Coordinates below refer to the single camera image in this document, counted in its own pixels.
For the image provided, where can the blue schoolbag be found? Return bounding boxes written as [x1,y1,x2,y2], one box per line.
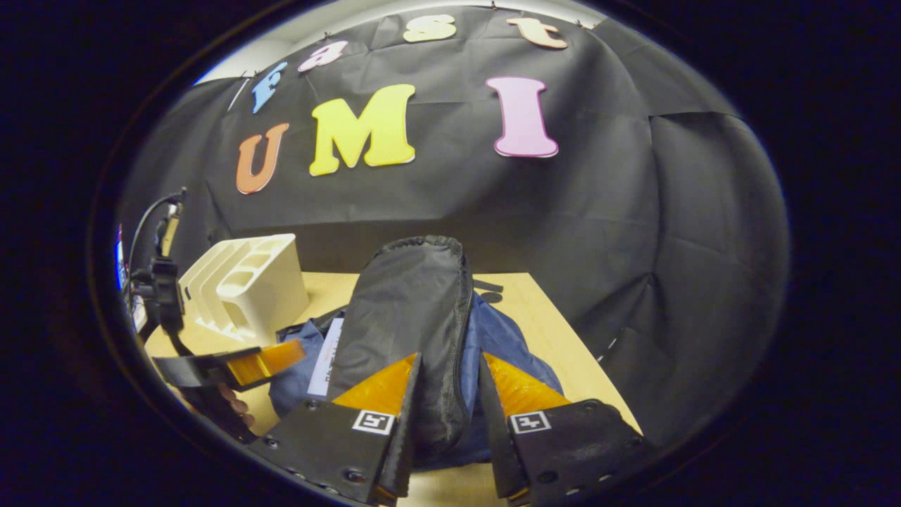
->
[269,234,564,469]

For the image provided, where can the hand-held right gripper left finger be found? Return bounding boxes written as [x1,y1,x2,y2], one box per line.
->
[246,352,423,506]

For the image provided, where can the white plastic bookshelf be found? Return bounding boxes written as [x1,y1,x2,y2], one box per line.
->
[178,234,310,346]

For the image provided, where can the black backdrop cloth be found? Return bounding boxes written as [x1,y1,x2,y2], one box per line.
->
[120,7,789,444]

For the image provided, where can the white book with grey pattern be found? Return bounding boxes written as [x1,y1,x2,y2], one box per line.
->
[308,317,344,396]

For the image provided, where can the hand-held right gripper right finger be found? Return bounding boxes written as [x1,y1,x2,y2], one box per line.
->
[479,352,645,504]

